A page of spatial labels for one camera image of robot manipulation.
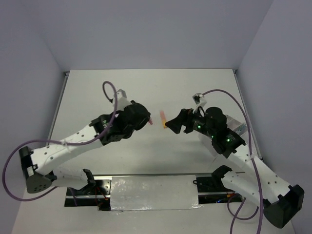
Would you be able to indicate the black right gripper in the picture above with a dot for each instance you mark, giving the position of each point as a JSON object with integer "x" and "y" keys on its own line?
{"x": 185, "y": 117}

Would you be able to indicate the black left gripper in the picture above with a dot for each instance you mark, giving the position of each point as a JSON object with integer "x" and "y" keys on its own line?
{"x": 144, "y": 122}

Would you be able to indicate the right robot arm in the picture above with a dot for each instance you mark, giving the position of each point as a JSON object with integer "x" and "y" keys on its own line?
{"x": 278, "y": 200}

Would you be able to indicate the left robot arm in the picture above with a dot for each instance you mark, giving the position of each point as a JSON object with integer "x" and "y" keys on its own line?
{"x": 42, "y": 166}

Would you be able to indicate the orange highlighter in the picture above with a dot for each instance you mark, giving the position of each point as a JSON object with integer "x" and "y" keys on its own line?
{"x": 163, "y": 119}

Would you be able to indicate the silver foil sheet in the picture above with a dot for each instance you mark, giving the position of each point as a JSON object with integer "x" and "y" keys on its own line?
{"x": 144, "y": 193}

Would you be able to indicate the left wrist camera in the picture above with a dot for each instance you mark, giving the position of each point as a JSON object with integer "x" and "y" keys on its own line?
{"x": 120, "y": 100}

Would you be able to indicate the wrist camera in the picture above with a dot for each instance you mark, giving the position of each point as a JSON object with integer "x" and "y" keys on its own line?
{"x": 120, "y": 100}
{"x": 199, "y": 100}

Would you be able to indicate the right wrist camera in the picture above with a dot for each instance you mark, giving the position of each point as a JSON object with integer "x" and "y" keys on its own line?
{"x": 199, "y": 100}

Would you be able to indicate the metal base rail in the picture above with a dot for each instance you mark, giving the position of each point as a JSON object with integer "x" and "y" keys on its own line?
{"x": 99, "y": 197}

